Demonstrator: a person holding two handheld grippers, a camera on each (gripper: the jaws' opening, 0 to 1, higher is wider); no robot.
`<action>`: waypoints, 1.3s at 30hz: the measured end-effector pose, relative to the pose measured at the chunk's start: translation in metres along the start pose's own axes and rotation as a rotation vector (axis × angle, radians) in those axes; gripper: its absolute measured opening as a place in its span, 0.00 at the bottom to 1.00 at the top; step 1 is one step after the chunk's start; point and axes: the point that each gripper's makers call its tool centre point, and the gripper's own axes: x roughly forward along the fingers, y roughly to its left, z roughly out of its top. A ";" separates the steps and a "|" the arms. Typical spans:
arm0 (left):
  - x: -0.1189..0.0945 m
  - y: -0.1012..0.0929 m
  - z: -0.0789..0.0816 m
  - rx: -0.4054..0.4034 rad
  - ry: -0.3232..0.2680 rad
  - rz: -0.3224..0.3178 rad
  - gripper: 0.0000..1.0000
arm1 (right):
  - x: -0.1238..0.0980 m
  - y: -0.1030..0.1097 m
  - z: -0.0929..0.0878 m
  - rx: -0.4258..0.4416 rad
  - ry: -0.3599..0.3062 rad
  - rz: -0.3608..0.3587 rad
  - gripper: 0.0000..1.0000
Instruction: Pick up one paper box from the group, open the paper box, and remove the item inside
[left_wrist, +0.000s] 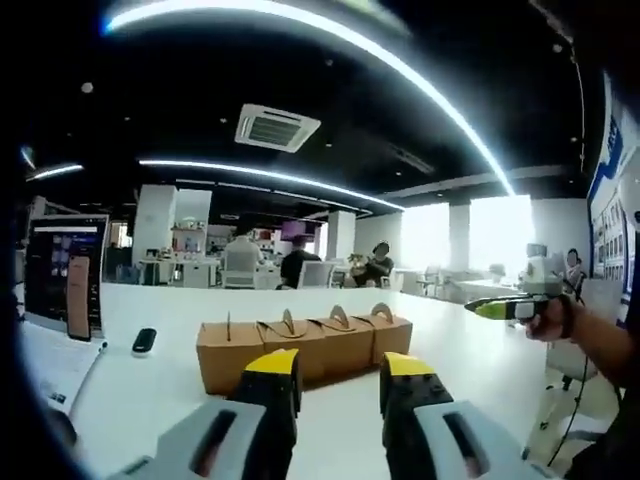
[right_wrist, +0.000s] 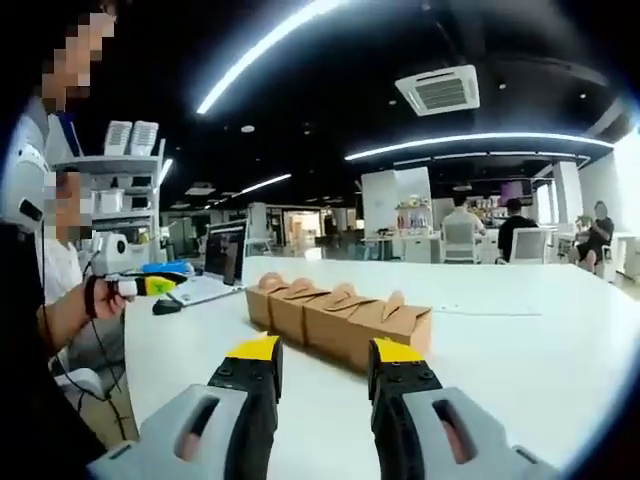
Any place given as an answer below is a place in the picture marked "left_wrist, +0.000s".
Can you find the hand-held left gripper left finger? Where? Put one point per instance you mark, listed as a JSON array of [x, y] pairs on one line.
[[250, 400]]

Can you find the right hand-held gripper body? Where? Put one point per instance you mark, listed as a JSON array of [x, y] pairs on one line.
[[542, 270]]

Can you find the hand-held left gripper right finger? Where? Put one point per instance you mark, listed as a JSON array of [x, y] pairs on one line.
[[415, 400]]

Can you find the person's right hand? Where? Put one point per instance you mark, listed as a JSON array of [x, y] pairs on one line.
[[550, 325]]

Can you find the white office chair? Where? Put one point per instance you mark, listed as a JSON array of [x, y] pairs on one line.
[[565, 360], [240, 274], [315, 275]]

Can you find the small black device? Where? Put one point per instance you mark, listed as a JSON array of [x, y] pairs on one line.
[[144, 341]]

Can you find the person in black shirt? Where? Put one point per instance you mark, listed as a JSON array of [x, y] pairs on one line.
[[615, 450]]

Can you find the ceiling light strip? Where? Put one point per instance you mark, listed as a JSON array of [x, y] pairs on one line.
[[120, 21], [60, 170], [165, 163]]

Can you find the ceiling air conditioner vent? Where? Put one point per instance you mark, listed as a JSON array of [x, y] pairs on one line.
[[275, 127]]

